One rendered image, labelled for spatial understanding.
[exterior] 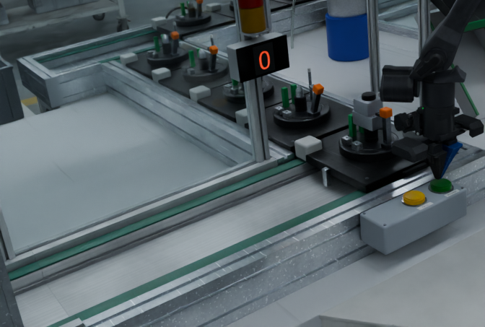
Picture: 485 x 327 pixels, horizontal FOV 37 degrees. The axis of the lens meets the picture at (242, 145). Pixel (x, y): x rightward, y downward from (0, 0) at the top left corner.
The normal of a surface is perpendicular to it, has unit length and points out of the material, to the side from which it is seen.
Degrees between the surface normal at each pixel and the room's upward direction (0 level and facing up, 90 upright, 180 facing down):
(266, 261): 90
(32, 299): 0
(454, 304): 0
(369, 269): 0
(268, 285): 90
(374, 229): 90
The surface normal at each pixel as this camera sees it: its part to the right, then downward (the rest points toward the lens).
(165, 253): -0.12, -0.90
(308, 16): 0.53, 0.29
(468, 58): 0.18, -0.40
